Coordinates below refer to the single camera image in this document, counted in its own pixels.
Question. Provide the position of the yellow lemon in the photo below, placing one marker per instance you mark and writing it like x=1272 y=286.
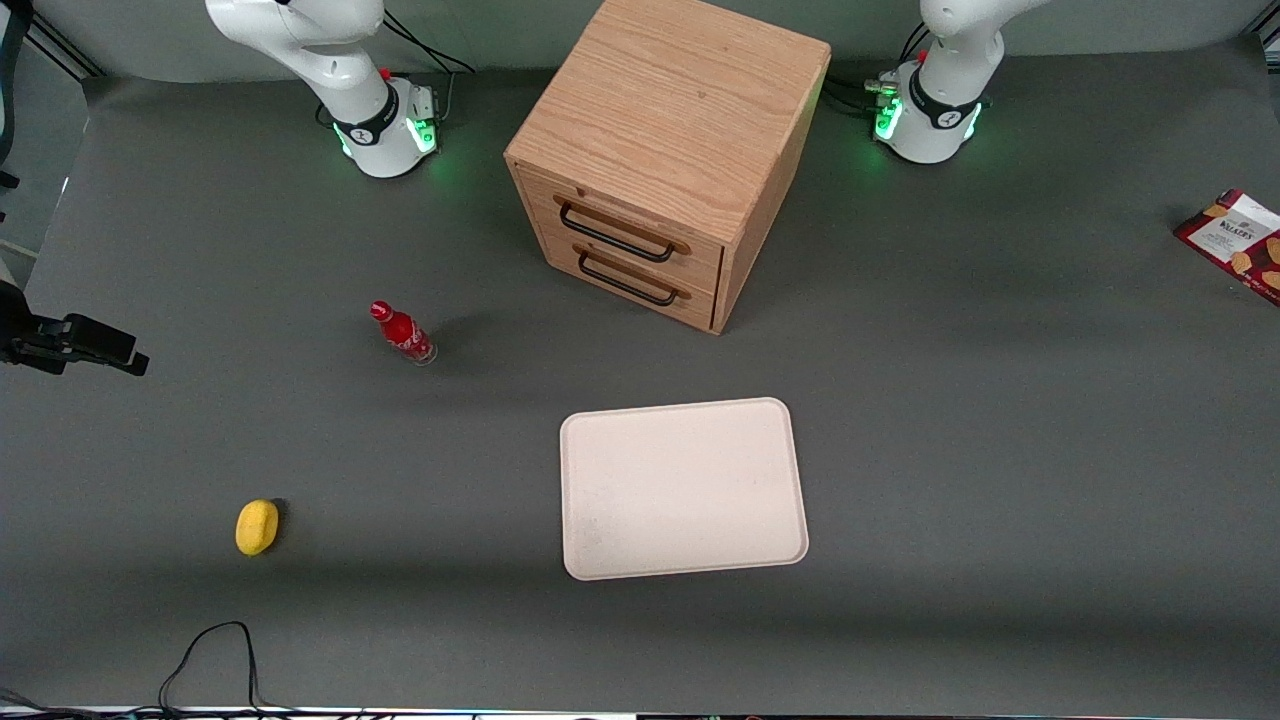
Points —
x=257 y=527

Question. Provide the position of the beige plastic tray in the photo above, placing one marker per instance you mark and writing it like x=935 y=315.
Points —
x=680 y=490

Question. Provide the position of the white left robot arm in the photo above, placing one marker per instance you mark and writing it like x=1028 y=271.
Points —
x=935 y=125

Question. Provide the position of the black frame rail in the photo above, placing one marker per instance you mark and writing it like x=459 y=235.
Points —
x=65 y=48

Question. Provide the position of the red tartan cookie box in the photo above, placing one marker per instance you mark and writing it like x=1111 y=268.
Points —
x=1235 y=240

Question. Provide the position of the red cola bottle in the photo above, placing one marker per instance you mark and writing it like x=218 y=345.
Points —
x=404 y=333

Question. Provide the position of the wooden two-drawer cabinet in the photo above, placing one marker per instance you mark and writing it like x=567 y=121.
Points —
x=670 y=100

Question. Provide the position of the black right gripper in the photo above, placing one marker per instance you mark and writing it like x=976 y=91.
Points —
x=22 y=338

